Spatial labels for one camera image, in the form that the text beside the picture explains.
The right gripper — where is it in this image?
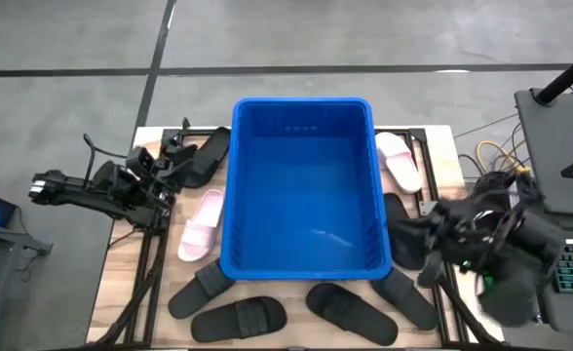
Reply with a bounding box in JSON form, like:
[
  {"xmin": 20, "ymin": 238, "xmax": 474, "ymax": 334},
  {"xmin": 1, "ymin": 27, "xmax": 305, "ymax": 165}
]
[{"xmin": 392, "ymin": 197, "xmax": 485, "ymax": 289}]

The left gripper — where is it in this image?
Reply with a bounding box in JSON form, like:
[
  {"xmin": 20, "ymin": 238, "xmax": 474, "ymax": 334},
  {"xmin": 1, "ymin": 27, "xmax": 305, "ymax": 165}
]
[{"xmin": 142, "ymin": 137, "xmax": 199, "ymax": 199}]

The black rubber slide sandal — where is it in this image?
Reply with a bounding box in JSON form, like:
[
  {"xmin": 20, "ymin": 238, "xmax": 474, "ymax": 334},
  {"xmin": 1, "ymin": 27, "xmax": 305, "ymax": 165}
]
[
  {"xmin": 382, "ymin": 193, "xmax": 429, "ymax": 271},
  {"xmin": 182, "ymin": 126, "xmax": 232, "ymax": 189},
  {"xmin": 168, "ymin": 258, "xmax": 237, "ymax": 321},
  {"xmin": 369, "ymin": 266, "xmax": 440, "ymax": 332}
]

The olive rubber slide sandal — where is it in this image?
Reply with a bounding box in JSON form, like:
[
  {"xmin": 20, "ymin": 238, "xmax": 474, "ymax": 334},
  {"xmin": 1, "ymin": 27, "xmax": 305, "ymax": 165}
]
[
  {"xmin": 305, "ymin": 282, "xmax": 400, "ymax": 347},
  {"xmin": 190, "ymin": 295, "xmax": 288, "ymax": 343}
]

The blue plastic bin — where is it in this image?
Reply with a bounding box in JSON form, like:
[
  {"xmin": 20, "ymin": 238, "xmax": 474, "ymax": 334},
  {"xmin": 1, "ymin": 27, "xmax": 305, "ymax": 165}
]
[{"xmin": 218, "ymin": 97, "xmax": 394, "ymax": 282}]

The pink rubber slide sandal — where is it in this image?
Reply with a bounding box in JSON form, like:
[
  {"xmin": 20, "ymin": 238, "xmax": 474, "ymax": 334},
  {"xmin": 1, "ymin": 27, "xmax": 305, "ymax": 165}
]
[
  {"xmin": 374, "ymin": 131, "xmax": 423, "ymax": 195},
  {"xmin": 176, "ymin": 188, "xmax": 225, "ymax": 263}
]

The grey side table top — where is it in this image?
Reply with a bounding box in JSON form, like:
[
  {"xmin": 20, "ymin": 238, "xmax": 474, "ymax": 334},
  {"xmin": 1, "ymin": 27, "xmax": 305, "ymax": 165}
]
[{"xmin": 514, "ymin": 87, "xmax": 573, "ymax": 216}]

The black stand pole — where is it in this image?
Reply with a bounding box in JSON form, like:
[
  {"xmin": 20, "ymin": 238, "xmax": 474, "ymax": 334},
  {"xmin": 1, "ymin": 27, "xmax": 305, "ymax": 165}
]
[{"xmin": 533, "ymin": 43, "xmax": 573, "ymax": 106}]

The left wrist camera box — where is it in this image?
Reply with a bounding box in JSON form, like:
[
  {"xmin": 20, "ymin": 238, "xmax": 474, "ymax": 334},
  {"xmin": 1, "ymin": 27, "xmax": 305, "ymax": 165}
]
[{"xmin": 125, "ymin": 145, "xmax": 154, "ymax": 177}]

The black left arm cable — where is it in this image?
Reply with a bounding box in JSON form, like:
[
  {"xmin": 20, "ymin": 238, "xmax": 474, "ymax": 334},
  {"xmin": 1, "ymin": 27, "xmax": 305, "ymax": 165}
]
[{"xmin": 82, "ymin": 133, "xmax": 128, "ymax": 189}]

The black aluminium table frame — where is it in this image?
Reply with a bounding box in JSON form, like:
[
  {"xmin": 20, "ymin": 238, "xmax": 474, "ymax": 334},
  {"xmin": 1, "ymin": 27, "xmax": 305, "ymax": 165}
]
[{"xmin": 86, "ymin": 116, "xmax": 505, "ymax": 351}]

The yellow cable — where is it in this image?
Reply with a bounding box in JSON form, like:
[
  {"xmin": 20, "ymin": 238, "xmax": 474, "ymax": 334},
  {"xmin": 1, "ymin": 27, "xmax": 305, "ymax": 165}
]
[{"xmin": 476, "ymin": 139, "xmax": 531, "ymax": 175}]

